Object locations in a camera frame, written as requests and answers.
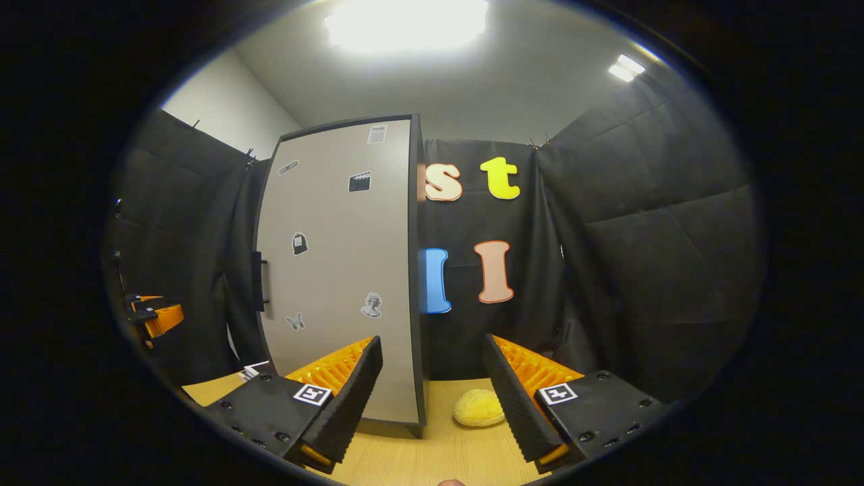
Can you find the black cabinet door handle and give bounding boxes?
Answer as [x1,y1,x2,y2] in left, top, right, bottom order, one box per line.
[252,251,271,313]

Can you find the small ceiling light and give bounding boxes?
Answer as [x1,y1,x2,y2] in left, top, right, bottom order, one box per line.
[607,54,647,84]

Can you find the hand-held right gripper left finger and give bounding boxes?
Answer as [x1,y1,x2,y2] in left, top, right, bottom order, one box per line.
[191,335,384,473]

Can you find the large ceiling light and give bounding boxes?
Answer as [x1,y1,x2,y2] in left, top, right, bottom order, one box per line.
[324,0,490,55]

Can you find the black backdrop cloth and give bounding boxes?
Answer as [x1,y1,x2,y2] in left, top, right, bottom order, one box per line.
[101,67,767,406]

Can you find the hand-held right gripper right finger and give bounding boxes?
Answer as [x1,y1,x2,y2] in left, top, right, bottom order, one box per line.
[482,333,669,475]

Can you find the yellow sponge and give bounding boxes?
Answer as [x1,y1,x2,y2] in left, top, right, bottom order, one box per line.
[452,388,506,427]

